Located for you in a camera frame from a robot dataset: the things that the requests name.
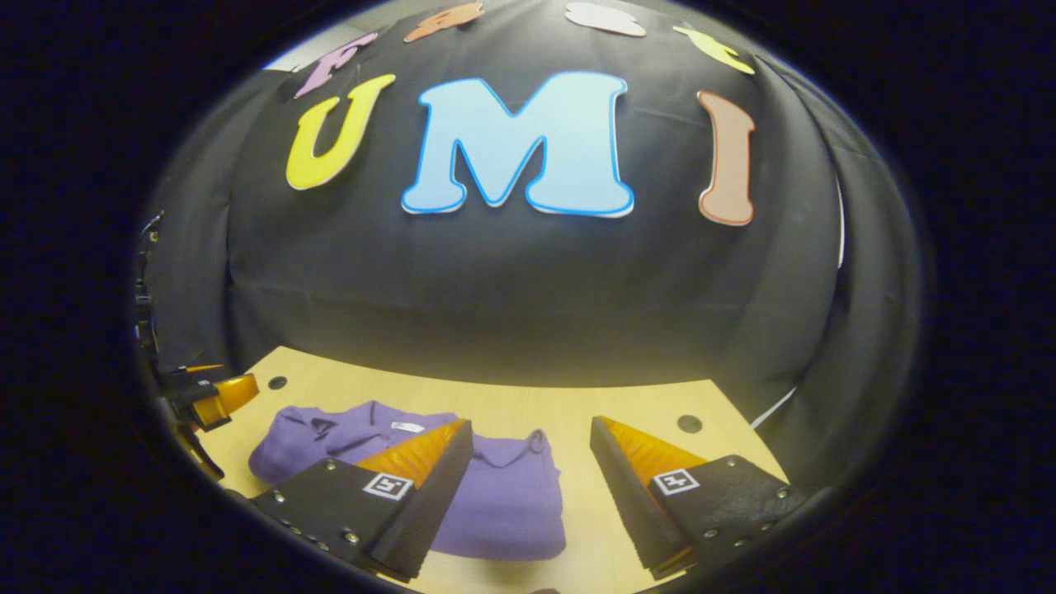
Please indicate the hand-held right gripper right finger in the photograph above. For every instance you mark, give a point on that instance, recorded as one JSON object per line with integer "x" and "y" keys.
{"x": 635, "y": 503}

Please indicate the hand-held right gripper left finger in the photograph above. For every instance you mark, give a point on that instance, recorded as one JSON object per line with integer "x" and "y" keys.
{"x": 437, "y": 503}

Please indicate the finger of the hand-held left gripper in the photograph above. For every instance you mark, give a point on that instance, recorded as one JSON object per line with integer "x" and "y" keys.
{"x": 238, "y": 392}
{"x": 205, "y": 368}

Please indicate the purple button shirt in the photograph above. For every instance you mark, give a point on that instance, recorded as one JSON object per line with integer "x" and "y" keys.
{"x": 511, "y": 503}

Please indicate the black backdrop cloth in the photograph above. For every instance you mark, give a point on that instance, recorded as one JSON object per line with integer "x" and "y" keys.
{"x": 536, "y": 289}

